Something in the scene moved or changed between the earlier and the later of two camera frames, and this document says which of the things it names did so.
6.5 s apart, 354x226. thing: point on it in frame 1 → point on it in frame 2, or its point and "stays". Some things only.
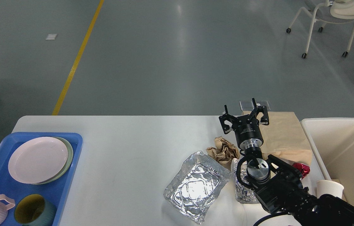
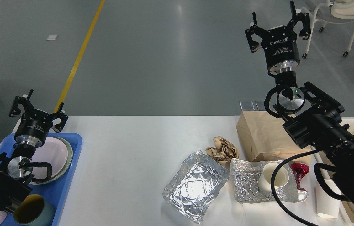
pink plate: [37, 159] stays
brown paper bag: [283, 137] stays
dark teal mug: [33, 209] stays
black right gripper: [248, 131] → [280, 43]
